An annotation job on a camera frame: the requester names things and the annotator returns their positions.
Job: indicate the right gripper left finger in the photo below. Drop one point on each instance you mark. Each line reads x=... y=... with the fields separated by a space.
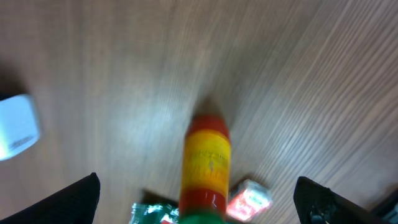
x=75 y=204

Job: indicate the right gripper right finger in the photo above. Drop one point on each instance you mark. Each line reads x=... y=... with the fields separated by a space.
x=318 y=204

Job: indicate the red white small box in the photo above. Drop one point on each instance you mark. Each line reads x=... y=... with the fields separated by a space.
x=247 y=199

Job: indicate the green 3M gloves packet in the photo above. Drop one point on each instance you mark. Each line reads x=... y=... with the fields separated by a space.
x=159 y=213

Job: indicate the yellow bottle green cap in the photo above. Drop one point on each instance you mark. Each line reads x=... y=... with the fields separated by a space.
x=206 y=165

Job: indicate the white barcode scanner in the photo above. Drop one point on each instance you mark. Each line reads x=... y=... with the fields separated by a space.
x=20 y=126

